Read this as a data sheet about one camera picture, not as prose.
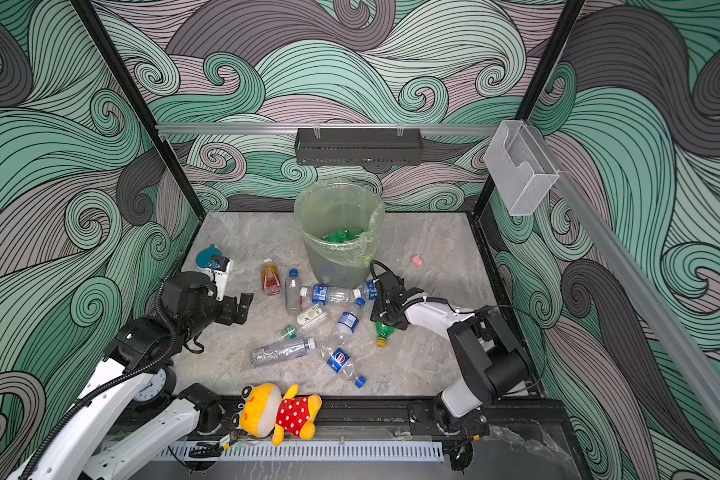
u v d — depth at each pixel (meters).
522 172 0.77
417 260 1.04
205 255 1.01
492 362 0.44
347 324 0.85
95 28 0.73
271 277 0.95
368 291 0.92
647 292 0.52
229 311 0.61
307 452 0.76
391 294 0.72
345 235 0.93
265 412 0.68
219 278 0.61
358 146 0.97
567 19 0.71
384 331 0.85
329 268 0.86
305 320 0.85
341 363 0.78
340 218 0.99
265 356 0.83
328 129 0.93
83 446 0.38
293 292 0.97
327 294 0.90
